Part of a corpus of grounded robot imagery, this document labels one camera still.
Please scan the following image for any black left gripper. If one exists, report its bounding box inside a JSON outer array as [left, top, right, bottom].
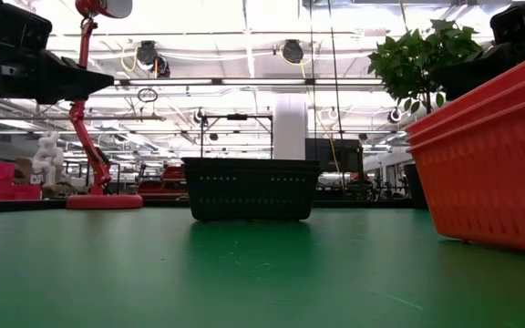
[[0, 39, 116, 107]]

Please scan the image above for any black plastic slotted basket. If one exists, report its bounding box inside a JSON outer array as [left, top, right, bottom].
[[182, 162, 322, 223], [180, 157, 323, 168]]

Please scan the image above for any green leafy potted tree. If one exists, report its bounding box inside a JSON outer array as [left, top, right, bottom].
[[365, 18, 485, 116]]

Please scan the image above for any white seated figure statue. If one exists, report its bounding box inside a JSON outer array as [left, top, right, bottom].
[[31, 130, 67, 189]]

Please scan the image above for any red storage box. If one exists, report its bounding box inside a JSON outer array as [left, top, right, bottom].
[[0, 161, 44, 201]]

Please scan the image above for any red desk lamp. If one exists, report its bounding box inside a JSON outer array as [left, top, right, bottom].
[[65, 0, 144, 210]]

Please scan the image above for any red workshop cart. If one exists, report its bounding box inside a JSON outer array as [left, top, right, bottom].
[[137, 166, 189, 200]]

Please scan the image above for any black monitor screen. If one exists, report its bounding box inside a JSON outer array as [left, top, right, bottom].
[[304, 138, 365, 173]]

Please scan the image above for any white round column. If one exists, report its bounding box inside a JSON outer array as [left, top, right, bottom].
[[273, 95, 309, 160]]

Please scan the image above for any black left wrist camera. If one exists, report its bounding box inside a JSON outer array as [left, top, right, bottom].
[[0, 3, 55, 52]]

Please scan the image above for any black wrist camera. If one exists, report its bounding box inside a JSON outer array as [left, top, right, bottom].
[[0, 3, 55, 52], [489, 2, 525, 46]]

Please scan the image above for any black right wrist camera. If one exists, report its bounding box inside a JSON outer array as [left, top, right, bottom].
[[489, 2, 525, 46]]

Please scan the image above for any black hanging ring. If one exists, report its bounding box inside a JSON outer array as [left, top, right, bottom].
[[137, 87, 160, 102]]

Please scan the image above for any black aluminium table frame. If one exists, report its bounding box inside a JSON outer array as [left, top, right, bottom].
[[0, 198, 415, 215]]

